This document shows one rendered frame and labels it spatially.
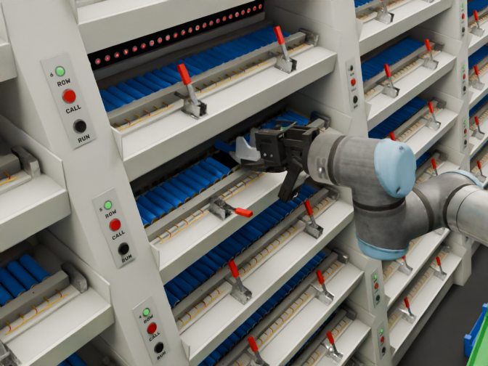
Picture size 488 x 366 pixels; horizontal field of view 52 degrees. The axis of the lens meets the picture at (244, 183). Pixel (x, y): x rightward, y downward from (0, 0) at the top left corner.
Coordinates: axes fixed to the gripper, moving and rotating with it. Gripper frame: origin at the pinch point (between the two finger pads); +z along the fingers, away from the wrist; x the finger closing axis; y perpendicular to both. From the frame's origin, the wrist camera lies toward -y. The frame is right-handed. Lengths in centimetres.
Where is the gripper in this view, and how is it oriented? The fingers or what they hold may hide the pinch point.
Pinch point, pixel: (238, 154)
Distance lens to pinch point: 105.1
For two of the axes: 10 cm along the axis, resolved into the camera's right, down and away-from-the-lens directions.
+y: -1.8, -8.8, -4.3
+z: -7.6, -1.6, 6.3
